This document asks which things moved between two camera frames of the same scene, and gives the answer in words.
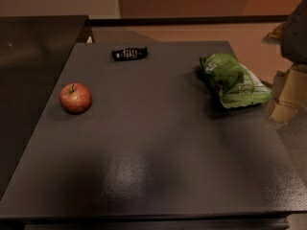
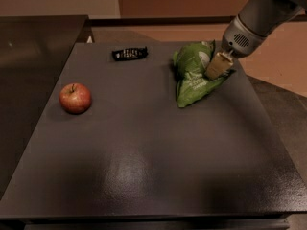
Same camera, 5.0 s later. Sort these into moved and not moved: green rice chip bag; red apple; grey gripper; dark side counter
Moved: green rice chip bag; grey gripper
Not moved: dark side counter; red apple
